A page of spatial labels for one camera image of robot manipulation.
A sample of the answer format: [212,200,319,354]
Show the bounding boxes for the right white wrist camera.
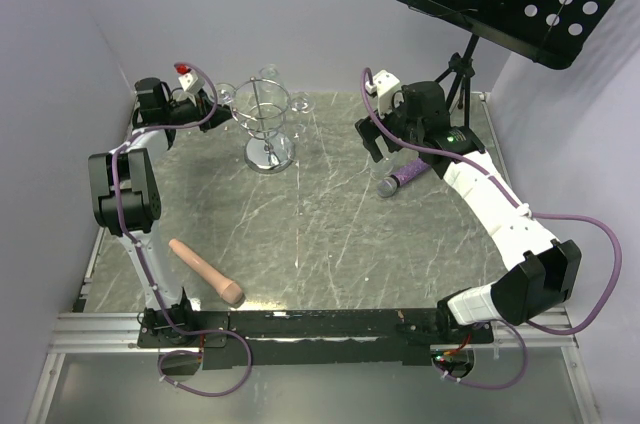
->
[365,69,402,116]

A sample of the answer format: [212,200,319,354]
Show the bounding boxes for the clear wine glass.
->
[215,82,236,107]
[368,153,397,180]
[290,92,316,114]
[259,64,282,83]

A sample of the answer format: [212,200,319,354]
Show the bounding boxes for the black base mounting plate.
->
[137,308,494,370]

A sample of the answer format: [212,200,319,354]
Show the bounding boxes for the clear wine glass front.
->
[368,153,397,180]

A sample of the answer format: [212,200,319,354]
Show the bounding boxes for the beige pink microphone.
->
[169,239,244,307]

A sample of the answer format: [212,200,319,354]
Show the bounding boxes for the purple glitter microphone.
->
[377,158,431,198]

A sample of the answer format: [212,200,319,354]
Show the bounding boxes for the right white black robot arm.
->
[355,72,582,343]

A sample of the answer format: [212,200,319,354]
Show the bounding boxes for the purple cable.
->
[112,63,256,398]
[359,67,624,390]

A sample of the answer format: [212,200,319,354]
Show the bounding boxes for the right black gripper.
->
[355,90,424,163]

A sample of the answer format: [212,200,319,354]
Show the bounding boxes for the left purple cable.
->
[112,63,256,398]

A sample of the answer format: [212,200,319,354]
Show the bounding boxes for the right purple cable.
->
[359,67,624,390]

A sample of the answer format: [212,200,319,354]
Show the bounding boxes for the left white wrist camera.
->
[174,62,205,95]

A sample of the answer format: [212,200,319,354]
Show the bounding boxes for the chrome wine glass rack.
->
[231,76,295,174]

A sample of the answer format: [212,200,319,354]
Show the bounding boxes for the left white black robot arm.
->
[88,62,231,346]

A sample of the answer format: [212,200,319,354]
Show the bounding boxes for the clear wine glass back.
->
[259,64,282,83]

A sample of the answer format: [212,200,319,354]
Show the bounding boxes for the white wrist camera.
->
[365,69,402,116]
[174,62,205,95]

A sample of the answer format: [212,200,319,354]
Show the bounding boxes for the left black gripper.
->
[164,89,237,133]

